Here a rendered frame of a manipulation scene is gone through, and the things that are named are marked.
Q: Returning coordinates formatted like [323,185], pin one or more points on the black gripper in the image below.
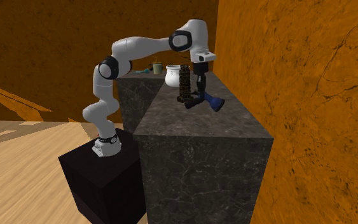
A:
[199,68]

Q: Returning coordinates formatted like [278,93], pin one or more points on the olive green cup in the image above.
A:
[157,68]

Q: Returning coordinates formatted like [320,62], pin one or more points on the white round pot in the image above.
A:
[173,76]

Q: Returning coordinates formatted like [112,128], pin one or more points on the dark leaning tower figure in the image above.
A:
[185,83]

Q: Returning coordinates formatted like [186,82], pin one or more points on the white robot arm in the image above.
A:
[126,49]

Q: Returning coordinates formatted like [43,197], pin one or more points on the dark marble counter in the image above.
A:
[197,161]

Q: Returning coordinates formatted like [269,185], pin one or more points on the blue and black hand tool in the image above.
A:
[211,100]

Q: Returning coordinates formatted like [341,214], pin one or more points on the teal small tool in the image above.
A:
[143,71]

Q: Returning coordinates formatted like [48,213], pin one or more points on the black robot stand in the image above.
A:
[104,183]

